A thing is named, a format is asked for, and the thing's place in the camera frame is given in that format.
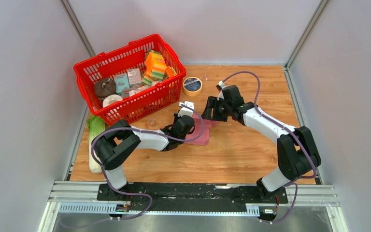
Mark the orange yellow sponge pack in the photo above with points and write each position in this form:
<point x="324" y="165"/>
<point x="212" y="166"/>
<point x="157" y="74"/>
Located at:
<point x="156" y="65"/>

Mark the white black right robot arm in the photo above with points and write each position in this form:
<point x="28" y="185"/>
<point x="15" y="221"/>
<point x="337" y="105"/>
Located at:
<point x="297" y="152"/>

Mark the grey pink small box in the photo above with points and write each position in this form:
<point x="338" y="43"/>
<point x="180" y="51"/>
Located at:
<point x="134" y="77"/>

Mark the teal small box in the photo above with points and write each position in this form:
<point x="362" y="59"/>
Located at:
<point x="121" y="82"/>

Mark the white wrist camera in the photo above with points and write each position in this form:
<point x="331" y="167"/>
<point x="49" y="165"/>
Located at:
<point x="186" y="109"/>
<point x="219" y="87"/>

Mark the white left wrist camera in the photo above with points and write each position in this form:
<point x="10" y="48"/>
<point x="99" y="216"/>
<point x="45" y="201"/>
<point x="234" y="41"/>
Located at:
<point x="186" y="109"/>

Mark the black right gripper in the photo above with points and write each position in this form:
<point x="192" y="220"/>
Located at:
<point x="212" y="103"/>

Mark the red plastic shopping basket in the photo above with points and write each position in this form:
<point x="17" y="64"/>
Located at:
<point x="140" y="100"/>

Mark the green yellow sponge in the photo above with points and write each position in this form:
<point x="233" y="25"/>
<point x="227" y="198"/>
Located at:
<point x="147" y="79"/>

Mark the aluminium rail frame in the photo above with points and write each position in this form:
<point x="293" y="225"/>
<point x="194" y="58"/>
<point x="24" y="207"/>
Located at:
<point x="81" y="197"/>

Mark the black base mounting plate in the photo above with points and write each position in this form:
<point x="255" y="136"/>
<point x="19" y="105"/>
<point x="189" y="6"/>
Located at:
<point x="189" y="197"/>

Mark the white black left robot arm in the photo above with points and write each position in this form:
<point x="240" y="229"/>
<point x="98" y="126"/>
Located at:
<point x="117" y="143"/>

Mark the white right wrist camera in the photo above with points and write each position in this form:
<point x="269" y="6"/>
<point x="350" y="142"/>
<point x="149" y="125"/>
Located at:
<point x="219" y="87"/>

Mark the white tape roll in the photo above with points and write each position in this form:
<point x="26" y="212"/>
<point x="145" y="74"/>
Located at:
<point x="111" y="99"/>

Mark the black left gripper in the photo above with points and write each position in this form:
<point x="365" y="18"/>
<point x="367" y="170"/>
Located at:
<point x="176" y="118"/>

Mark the pink paper box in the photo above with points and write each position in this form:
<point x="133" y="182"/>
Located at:
<point x="204" y="138"/>

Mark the clear plastic bag with snack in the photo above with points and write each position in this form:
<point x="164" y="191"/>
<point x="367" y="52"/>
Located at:
<point x="152" y="122"/>

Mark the yellow masking tape roll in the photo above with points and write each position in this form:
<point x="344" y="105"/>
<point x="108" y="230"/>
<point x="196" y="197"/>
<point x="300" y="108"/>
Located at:
<point x="192" y="86"/>

